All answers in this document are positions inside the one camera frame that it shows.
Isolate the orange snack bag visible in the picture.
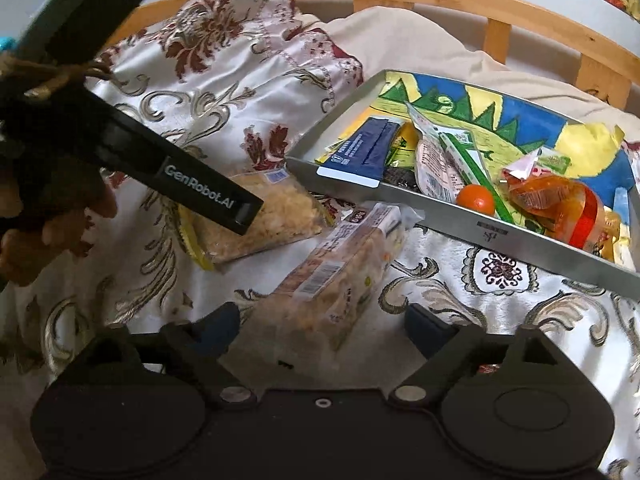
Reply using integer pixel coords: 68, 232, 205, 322
502, 147, 607, 253

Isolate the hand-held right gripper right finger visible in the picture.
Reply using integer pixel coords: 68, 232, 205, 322
389, 304, 571, 405

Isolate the grey tray with dragon drawing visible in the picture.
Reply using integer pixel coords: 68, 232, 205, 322
286, 69, 640, 288

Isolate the beige bed sheet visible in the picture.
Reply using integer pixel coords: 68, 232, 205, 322
295, 6, 640, 126

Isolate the blue and white snack packet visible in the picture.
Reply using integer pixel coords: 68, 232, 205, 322
316, 116, 407, 190

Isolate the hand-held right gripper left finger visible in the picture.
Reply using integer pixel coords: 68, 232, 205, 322
75, 302, 258, 406

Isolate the floral satin quilt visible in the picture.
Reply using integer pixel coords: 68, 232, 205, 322
0, 0, 640, 476

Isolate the clear packet with dark snack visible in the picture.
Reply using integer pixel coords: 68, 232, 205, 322
381, 162, 420, 190

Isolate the clear packet of cake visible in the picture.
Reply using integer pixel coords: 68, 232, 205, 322
222, 201, 427, 367

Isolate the green and yellow stick packet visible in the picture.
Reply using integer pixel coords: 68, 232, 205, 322
439, 131, 517, 226

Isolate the person's left hand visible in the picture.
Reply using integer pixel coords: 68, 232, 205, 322
0, 172, 118, 286

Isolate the orange mandarin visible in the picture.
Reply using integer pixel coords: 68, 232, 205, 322
456, 184, 497, 217

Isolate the yellow brown snack packet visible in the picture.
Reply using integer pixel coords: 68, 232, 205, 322
595, 210, 623, 263

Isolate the small green snack packet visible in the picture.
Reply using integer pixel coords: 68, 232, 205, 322
534, 149, 572, 173

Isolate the clear bag of flakes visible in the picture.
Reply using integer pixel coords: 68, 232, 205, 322
179, 169, 328, 267

